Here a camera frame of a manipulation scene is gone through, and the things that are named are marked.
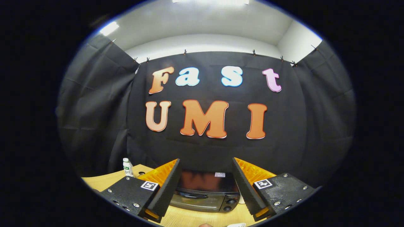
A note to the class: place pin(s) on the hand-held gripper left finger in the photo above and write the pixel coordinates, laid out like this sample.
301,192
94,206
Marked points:
169,190

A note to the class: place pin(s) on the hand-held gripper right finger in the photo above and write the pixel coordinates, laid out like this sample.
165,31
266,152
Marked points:
246,190

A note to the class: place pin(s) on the black toaster oven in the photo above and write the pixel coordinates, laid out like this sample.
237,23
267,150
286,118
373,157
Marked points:
202,203

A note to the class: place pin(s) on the white pop-up toaster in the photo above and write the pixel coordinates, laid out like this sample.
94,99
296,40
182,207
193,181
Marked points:
241,199

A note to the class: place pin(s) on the white food tray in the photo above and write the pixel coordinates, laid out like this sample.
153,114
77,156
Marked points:
236,225

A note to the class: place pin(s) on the small white drink bottle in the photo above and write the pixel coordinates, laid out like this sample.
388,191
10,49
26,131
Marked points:
127,170

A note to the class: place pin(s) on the small ceiling light panel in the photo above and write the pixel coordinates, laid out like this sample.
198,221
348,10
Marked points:
109,28

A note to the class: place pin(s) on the large ceiling light panel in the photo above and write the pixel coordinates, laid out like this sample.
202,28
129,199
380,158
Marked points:
210,1

